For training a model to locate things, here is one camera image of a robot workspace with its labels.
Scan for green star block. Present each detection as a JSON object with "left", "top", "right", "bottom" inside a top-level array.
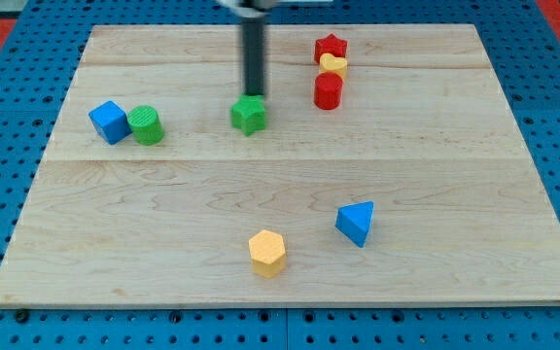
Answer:
[{"left": 230, "top": 94, "right": 266, "bottom": 136}]

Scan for red star block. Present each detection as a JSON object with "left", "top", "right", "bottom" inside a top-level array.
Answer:
[{"left": 313, "top": 33, "right": 348, "bottom": 63}]

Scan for blue cube block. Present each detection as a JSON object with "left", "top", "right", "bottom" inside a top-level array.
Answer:
[{"left": 88, "top": 100, "right": 131, "bottom": 145}]

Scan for yellow hexagon block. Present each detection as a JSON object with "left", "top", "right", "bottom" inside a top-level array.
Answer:
[{"left": 248, "top": 229, "right": 287, "bottom": 278}]

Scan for blue triangular prism block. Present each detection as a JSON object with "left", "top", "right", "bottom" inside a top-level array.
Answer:
[{"left": 335, "top": 201, "right": 374, "bottom": 248}]

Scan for red cylinder block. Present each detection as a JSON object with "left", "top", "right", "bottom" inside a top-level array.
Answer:
[{"left": 313, "top": 72, "right": 343, "bottom": 110}]

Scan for light wooden board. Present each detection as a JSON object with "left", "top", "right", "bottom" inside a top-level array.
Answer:
[{"left": 0, "top": 24, "right": 560, "bottom": 309}]

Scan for yellow heart block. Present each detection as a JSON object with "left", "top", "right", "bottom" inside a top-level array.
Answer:
[{"left": 319, "top": 52, "right": 348, "bottom": 81}]

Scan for green cylinder block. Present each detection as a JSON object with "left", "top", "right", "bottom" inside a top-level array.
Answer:
[{"left": 127, "top": 105, "right": 164, "bottom": 146}]

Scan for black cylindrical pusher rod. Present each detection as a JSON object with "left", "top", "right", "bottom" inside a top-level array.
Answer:
[{"left": 240, "top": 1, "right": 265, "bottom": 95}]

